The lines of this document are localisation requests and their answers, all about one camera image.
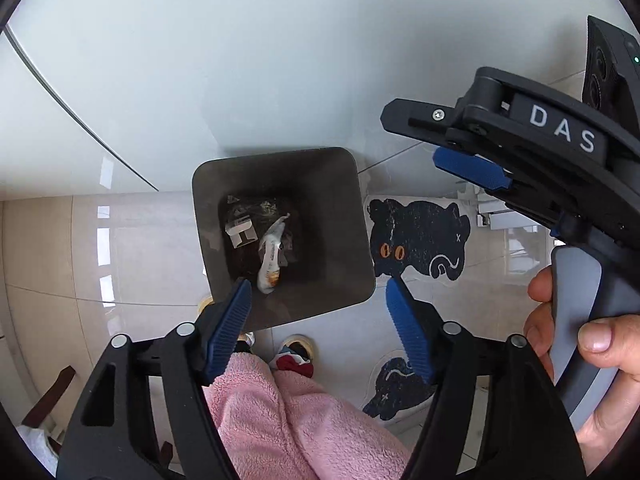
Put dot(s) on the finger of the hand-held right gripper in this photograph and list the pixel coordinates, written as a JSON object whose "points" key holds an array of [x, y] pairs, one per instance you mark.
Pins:
{"points": [[415, 115], [465, 165]]}

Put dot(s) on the white kitchen cabinet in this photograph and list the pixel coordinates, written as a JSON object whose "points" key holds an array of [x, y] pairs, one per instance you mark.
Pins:
{"points": [[250, 60]]}

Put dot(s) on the white floor fixture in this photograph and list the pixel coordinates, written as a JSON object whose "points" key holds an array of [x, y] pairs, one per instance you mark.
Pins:
{"points": [[505, 217]]}

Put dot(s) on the white cloth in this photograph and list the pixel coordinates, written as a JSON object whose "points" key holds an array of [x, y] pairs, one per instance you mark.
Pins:
{"points": [[35, 445]]}

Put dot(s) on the black cat floor mat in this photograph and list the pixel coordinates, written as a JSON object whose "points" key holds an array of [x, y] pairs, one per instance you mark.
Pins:
{"points": [[420, 230], [395, 392]]}

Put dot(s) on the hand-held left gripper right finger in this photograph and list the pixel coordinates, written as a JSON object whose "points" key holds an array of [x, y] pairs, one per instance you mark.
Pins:
{"points": [[407, 330]]}

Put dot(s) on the grey square waste bin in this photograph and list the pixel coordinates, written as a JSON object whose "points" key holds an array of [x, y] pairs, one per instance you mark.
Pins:
{"points": [[322, 200]]}

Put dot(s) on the dark brown wooden furniture leg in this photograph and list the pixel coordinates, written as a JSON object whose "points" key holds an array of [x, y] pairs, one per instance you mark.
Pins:
{"points": [[47, 400]]}

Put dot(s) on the pink fleece pants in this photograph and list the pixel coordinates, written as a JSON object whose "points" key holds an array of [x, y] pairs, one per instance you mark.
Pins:
{"points": [[300, 425]]}

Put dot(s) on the clear wrapper with white label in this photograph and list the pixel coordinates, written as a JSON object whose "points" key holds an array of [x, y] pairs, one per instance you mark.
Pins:
{"points": [[240, 230]]}

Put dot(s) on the beige slipper with red bow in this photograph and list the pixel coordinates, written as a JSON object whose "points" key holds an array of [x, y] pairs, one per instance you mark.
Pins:
{"points": [[246, 341], [295, 355]]}

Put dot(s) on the white snack wrapper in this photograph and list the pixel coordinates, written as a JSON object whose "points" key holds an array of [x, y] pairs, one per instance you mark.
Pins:
{"points": [[272, 255]]}

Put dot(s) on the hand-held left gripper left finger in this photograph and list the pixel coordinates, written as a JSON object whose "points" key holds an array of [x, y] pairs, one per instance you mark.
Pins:
{"points": [[227, 335]]}

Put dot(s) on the person's right hand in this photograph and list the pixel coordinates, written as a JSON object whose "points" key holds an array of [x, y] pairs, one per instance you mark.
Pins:
{"points": [[612, 400]]}

